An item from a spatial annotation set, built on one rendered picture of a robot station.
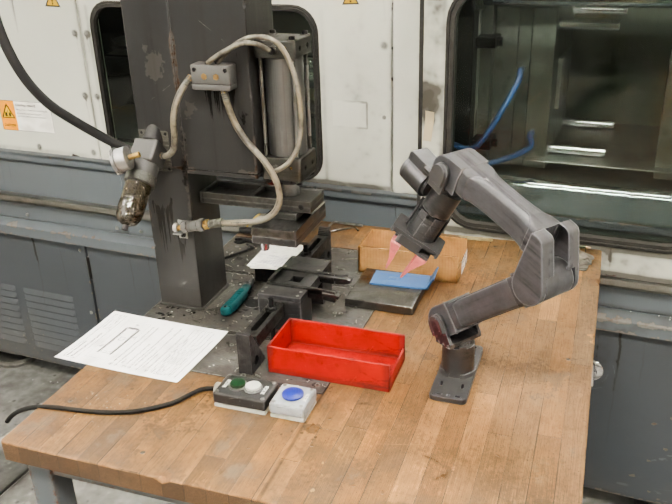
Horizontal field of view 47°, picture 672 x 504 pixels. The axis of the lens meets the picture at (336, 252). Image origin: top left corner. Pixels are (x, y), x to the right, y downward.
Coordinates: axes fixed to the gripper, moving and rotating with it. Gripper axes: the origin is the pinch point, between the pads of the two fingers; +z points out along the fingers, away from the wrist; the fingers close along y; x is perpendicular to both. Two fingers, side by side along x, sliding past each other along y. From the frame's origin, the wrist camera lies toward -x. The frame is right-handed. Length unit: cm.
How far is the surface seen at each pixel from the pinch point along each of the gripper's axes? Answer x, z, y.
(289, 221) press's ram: -8.4, 9.0, 23.7
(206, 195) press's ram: -10.5, 16.1, 42.6
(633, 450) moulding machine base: -67, 44, -90
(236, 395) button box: 24.9, 26.8, 12.1
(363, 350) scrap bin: 0.8, 19.7, -3.9
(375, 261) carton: -36.4, 21.4, 3.8
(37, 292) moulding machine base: -85, 141, 106
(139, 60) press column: -8, -4, 67
